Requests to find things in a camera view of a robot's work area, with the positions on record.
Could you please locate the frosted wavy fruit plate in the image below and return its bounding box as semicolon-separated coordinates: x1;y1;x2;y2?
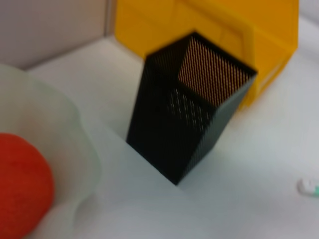
0;63;103;239

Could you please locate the black mesh pen holder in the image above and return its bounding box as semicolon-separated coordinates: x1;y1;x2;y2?
126;31;259;186

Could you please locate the yellow plastic storage bin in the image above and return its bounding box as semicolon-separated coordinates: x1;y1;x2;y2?
114;0;300;112

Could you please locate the mint green pen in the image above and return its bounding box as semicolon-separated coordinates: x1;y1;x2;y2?
296;178;319;199

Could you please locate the red-orange knobbed orange fruit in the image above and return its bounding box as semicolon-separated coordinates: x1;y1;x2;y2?
0;133;55;234

